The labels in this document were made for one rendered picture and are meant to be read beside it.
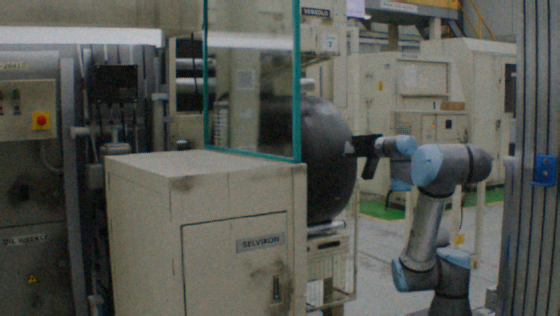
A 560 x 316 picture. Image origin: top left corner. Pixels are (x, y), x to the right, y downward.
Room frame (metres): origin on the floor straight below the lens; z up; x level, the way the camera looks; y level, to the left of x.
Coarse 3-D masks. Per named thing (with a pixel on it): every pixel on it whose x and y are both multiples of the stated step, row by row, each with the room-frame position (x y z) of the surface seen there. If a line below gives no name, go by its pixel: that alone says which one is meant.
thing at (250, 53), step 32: (224, 0) 1.82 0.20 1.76; (256, 0) 1.65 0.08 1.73; (288, 0) 1.52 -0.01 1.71; (224, 32) 1.82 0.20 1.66; (256, 32) 1.65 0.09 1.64; (288, 32) 1.52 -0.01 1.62; (224, 64) 1.82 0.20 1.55; (256, 64) 1.65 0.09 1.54; (288, 64) 1.52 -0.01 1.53; (224, 96) 1.82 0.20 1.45; (256, 96) 1.65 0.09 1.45; (288, 96) 1.52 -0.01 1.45; (224, 128) 1.82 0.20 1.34; (256, 128) 1.66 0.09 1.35; (288, 128) 1.52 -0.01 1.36; (288, 160) 1.51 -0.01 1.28
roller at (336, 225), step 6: (324, 222) 2.29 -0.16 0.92; (330, 222) 2.30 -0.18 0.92; (336, 222) 2.31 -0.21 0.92; (342, 222) 2.33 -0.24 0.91; (306, 228) 2.22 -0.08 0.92; (312, 228) 2.23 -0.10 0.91; (318, 228) 2.25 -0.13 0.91; (324, 228) 2.27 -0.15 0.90; (330, 228) 2.28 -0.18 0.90; (336, 228) 2.30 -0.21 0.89; (342, 228) 2.32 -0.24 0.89; (306, 234) 2.22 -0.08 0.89; (312, 234) 2.24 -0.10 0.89
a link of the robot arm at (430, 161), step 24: (432, 144) 1.51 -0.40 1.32; (456, 144) 1.51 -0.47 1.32; (432, 168) 1.46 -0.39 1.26; (456, 168) 1.46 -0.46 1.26; (432, 192) 1.50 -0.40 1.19; (432, 216) 1.55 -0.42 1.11; (408, 240) 1.64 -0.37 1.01; (432, 240) 1.60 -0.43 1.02; (408, 264) 1.64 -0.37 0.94; (432, 264) 1.64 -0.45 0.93; (408, 288) 1.66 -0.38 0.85; (432, 288) 1.67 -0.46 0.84
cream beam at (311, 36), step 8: (304, 24) 2.63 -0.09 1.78; (304, 32) 2.63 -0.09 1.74; (312, 32) 2.65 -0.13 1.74; (320, 32) 2.68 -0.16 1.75; (328, 32) 2.71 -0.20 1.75; (336, 32) 2.74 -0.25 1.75; (304, 40) 2.63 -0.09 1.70; (312, 40) 2.65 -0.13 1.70; (320, 40) 2.68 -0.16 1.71; (304, 48) 2.63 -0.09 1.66; (312, 48) 2.65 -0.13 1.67; (320, 48) 2.68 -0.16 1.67; (304, 56) 2.76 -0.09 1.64; (312, 56) 2.80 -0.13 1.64; (320, 56) 2.82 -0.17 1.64; (328, 56) 2.82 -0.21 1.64; (336, 56) 2.75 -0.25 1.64
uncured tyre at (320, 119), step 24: (312, 96) 2.37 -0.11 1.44; (312, 120) 2.17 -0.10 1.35; (336, 120) 2.23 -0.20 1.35; (312, 144) 2.11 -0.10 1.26; (336, 144) 2.17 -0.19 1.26; (312, 168) 2.10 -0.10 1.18; (336, 168) 2.15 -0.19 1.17; (312, 192) 2.11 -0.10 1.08; (336, 192) 2.17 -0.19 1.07; (312, 216) 2.18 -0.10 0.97; (336, 216) 2.30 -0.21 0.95
